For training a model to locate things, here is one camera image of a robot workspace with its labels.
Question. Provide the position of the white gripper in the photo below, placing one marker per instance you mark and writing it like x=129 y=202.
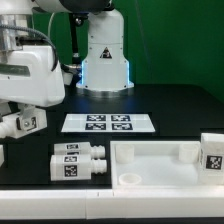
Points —
x=27 y=77

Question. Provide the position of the white square table top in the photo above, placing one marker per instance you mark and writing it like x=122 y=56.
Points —
x=148 y=164

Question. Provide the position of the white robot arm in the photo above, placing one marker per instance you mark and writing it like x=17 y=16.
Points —
x=104 y=70

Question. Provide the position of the white left fence bar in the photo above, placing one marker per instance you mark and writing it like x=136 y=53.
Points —
x=1 y=155

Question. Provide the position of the white fence bar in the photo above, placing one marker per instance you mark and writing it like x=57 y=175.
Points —
x=1 y=155
x=106 y=204

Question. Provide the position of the white marker tag sheet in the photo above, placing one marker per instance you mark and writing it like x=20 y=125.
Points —
x=108 y=123

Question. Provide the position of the white front fence bar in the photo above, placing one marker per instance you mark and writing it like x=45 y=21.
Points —
x=106 y=204

